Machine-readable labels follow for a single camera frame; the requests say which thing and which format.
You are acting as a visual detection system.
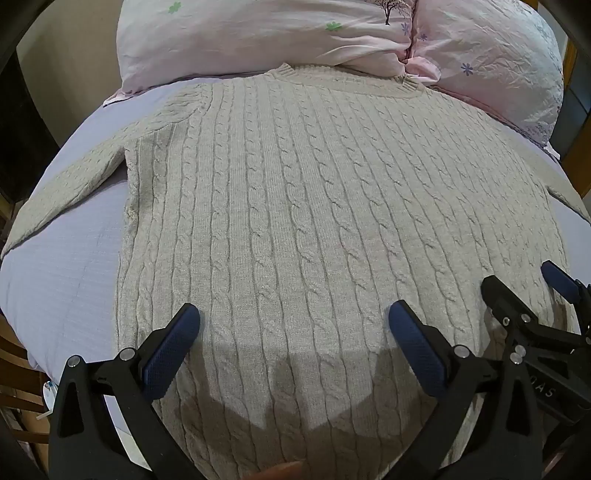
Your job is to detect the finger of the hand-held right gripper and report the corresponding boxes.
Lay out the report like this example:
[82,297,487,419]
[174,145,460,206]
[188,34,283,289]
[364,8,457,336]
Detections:
[481,275,591,358]
[540,260,591,334]

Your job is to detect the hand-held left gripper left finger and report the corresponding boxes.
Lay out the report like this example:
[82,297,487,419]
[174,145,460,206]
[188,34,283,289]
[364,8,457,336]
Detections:
[48,303,201,480]

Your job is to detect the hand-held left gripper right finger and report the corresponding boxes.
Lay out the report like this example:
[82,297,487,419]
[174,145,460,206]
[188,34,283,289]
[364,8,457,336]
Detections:
[389,300,544,480]

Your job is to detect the beige cable-knit sweater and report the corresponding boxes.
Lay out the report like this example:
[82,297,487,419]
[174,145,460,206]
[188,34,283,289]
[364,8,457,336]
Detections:
[0,63,585,480]

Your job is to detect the lavender bed sheet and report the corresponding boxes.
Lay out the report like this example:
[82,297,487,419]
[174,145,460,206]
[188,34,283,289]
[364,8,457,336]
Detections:
[0,76,591,446]

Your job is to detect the wooden chair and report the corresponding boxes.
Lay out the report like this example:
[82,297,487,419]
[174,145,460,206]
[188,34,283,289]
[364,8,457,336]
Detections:
[0,316,52,445]

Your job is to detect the wooden headboard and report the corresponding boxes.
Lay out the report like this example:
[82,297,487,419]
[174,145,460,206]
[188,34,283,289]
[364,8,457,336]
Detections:
[556,25,591,197]

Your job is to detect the pink floral pillow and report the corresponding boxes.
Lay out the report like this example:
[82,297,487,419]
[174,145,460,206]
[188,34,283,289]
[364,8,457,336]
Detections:
[115,0,417,93]
[405,0,567,154]

